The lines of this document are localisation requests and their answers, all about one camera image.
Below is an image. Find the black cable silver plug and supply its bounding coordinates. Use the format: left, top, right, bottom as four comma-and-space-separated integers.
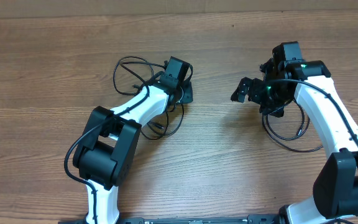
140, 103, 185, 141

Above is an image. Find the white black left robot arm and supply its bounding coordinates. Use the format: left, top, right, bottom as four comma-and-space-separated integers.
63, 57, 193, 223

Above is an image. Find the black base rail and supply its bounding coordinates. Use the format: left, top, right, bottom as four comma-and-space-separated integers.
57, 211, 291, 224

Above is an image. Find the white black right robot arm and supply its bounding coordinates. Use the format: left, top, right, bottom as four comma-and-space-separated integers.
231, 41, 358, 223

